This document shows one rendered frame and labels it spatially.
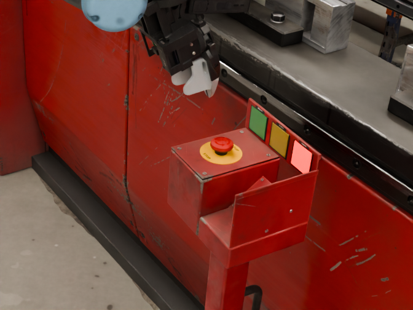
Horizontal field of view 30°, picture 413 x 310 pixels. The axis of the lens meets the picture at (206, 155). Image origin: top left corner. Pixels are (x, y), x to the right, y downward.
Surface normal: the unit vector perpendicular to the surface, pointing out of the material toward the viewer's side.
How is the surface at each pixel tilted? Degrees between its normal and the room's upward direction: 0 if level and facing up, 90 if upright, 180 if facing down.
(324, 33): 90
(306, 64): 0
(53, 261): 0
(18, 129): 90
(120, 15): 90
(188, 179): 90
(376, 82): 0
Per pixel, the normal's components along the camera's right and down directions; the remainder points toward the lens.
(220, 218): 0.07, -0.84
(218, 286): -0.85, 0.23
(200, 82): 0.54, 0.54
